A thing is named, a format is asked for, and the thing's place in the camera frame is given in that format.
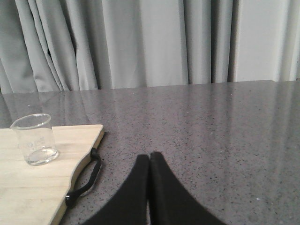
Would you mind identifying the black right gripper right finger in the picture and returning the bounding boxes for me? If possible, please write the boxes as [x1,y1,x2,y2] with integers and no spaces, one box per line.
[149,152,224,225]

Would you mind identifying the wooden cutting board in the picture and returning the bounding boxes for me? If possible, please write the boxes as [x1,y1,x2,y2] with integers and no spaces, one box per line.
[0,124,104,225]

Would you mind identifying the clear glass beaker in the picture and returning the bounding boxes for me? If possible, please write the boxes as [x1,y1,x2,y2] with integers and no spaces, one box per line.
[10,113,59,166]

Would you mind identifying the grey curtain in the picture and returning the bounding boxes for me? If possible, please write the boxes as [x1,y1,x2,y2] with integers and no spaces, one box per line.
[0,0,300,93]

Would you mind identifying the black board handle strap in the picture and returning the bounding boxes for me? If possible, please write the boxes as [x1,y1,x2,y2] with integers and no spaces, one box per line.
[65,147,102,209]

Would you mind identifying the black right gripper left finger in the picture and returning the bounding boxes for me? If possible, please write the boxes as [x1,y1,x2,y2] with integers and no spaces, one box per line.
[84,154,150,225]

